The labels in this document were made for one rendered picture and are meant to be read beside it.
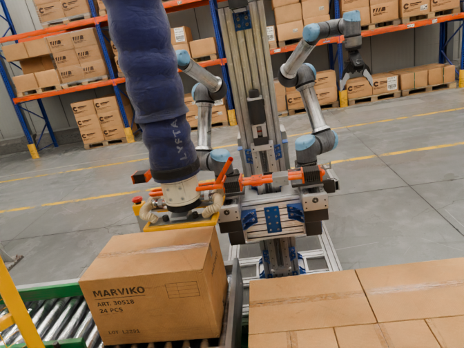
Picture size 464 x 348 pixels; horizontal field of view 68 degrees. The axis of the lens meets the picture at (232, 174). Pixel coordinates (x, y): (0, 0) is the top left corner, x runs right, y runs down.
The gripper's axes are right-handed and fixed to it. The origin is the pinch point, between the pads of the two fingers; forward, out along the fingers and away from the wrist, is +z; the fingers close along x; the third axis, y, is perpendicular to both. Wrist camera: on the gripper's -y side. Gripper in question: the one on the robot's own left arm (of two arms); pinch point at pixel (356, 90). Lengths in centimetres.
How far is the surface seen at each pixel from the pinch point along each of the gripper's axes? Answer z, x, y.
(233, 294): 91, 76, -26
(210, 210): 34, 75, -40
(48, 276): 152, 286, 104
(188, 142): 5, 80, -30
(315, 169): 24.7, 27.8, -33.3
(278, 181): 28, 44, -33
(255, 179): 26, 54, -33
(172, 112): -10, 82, -36
